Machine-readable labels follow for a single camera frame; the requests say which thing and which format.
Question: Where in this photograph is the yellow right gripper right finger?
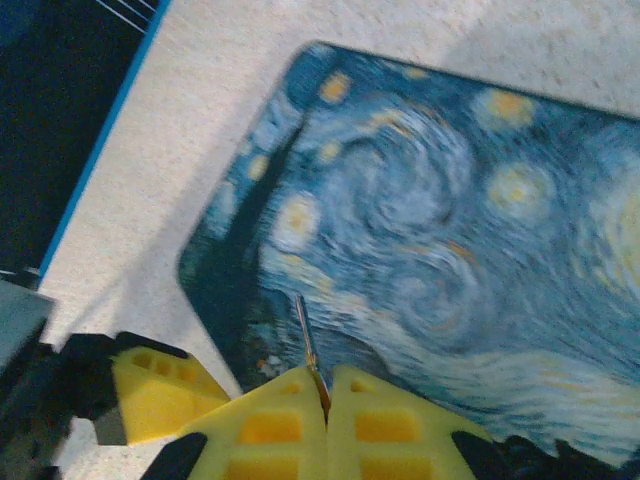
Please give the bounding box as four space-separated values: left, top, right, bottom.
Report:
326 364 495 480

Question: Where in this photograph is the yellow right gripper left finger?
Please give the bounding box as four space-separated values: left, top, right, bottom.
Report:
179 366 330 480

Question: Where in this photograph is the starry night tin box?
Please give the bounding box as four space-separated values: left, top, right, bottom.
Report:
174 41 640 472

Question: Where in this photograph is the blue table edge strip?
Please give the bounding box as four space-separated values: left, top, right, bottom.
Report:
38 0 174 279

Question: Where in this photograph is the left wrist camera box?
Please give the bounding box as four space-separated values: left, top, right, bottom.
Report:
0 269 57 372

